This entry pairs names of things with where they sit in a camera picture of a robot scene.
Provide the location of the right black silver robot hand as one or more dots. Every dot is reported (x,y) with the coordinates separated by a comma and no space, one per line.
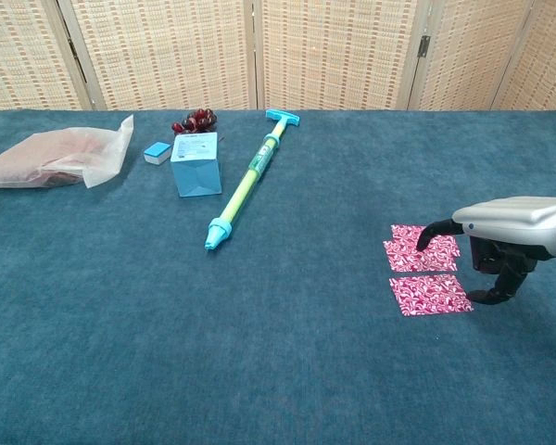
(514,222)

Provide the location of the green and blue water squirter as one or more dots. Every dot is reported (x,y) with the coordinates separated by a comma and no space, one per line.
(243,187)

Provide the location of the metal screen hinge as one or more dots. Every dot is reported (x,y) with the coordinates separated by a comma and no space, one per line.
(425,46)
(72,48)

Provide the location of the teal felt table cover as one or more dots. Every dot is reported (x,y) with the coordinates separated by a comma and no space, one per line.
(278,324)

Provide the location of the light blue carton box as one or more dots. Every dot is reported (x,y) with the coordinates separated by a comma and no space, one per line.
(197,169)

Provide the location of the dark red grape bunch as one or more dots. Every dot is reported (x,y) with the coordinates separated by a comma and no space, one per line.
(197,120)

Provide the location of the small blue white eraser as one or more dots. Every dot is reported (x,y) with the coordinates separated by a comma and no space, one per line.
(156,152)

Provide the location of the bamboo folding screen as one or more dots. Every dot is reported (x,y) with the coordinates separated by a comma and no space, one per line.
(167,51)

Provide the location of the translucent bag with red contents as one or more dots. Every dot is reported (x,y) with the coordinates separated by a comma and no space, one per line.
(55,157)

